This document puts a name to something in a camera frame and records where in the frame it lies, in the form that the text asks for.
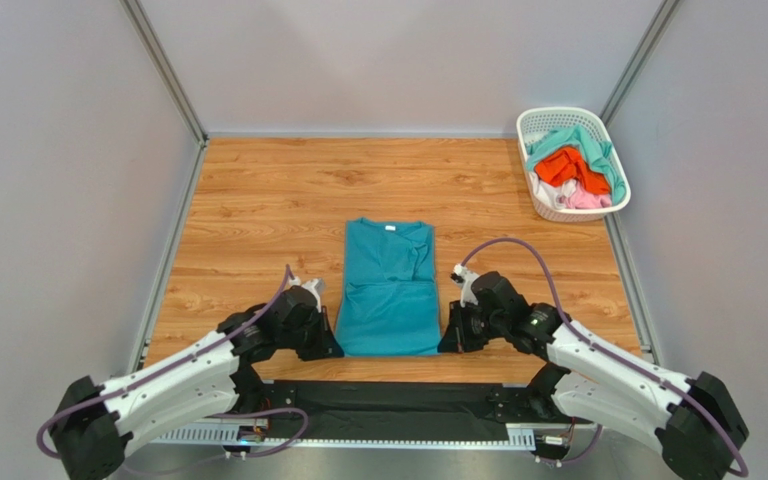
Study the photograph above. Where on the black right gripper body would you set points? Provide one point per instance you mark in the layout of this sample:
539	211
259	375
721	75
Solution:
457	329

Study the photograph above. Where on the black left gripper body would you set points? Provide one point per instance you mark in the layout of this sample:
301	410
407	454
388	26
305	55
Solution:
310	339

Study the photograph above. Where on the teal t shirt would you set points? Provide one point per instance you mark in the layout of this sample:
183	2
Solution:
390	304

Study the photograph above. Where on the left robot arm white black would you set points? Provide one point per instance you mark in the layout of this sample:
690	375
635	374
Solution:
98	425

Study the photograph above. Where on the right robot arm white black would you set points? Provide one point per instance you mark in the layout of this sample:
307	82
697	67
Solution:
693	424

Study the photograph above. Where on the white shirt in basket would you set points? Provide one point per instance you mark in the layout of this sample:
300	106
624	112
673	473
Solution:
552	196

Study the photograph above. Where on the pink shirt in basket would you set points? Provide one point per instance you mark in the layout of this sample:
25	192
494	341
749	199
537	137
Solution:
577	198

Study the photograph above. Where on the white plastic laundry basket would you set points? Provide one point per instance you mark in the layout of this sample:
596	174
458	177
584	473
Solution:
534	123

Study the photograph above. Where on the orange shirt in basket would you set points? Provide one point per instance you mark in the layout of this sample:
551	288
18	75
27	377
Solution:
568	163

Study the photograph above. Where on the light teal shirt in basket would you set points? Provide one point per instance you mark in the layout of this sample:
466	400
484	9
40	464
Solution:
597	153

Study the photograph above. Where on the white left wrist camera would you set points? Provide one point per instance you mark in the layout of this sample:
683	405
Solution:
315	287

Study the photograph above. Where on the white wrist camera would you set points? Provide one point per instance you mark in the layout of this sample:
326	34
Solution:
315	287
464	278

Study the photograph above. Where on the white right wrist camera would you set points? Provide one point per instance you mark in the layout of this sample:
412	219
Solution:
464	278

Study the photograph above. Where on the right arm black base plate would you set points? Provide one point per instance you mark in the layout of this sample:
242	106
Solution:
526	405

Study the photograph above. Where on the left corner aluminium post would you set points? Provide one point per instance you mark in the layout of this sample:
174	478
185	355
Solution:
139	18

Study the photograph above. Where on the corner aluminium post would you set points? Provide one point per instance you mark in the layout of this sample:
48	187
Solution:
645	48
139	18

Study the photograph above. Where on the right corner aluminium post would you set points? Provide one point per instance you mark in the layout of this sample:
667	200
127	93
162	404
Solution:
645	48

